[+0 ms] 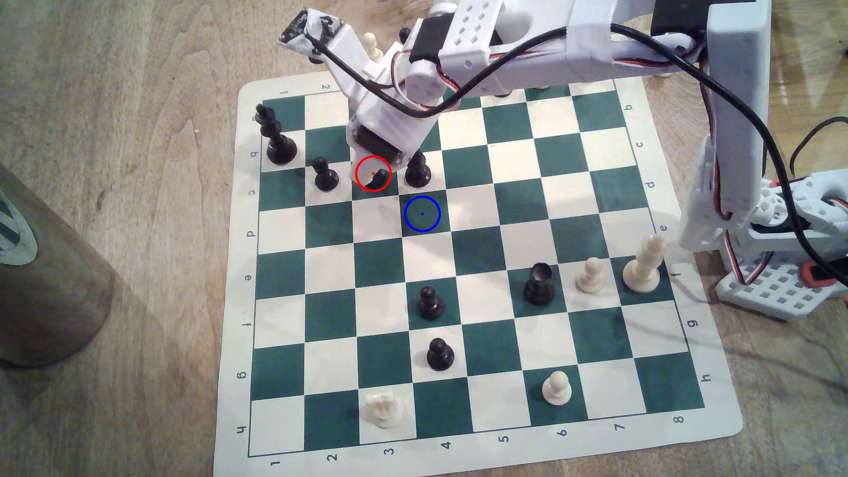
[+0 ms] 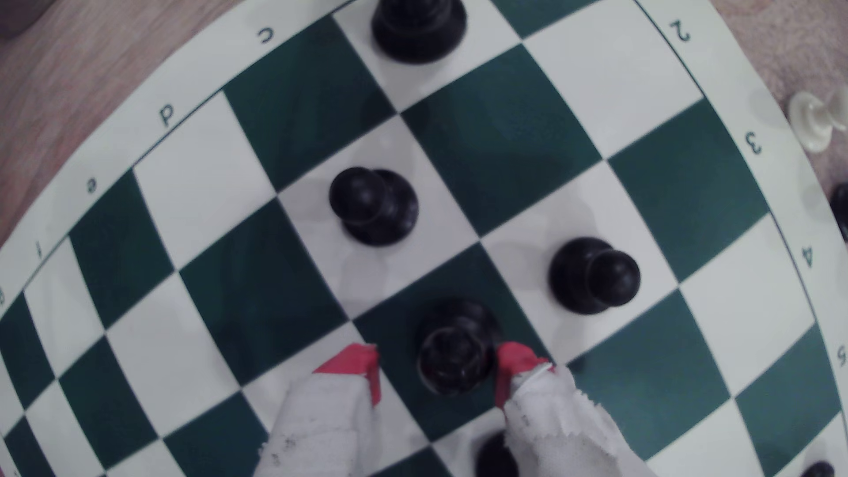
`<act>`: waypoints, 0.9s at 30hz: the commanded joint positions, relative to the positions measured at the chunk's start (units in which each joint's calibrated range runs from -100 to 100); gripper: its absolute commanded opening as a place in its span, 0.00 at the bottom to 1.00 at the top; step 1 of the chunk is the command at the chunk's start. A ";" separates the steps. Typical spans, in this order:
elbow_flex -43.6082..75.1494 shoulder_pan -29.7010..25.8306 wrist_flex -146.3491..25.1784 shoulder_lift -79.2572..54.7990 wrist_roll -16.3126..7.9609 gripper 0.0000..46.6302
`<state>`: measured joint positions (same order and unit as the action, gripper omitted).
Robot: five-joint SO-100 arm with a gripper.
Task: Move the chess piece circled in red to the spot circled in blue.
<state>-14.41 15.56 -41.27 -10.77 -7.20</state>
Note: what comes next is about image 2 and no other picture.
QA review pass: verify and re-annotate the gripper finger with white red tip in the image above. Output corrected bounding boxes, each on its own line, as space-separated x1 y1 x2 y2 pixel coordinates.
255 343 383 477
494 342 657 477

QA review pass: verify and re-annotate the black queen chess piece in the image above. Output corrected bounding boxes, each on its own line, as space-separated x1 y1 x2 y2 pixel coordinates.
417 299 503 397

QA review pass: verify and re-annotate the black bishop chess piece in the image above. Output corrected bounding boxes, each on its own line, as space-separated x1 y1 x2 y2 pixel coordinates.
473 429 519 477

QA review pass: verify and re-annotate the green white chess board mat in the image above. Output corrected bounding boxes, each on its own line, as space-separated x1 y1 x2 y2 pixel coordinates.
0 0 848 477

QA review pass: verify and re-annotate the black king chess piece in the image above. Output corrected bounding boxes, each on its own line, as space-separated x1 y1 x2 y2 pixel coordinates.
370 0 468 65

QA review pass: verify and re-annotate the white pawn chess piece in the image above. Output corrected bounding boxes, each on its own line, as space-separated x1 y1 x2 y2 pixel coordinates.
787 86 848 153

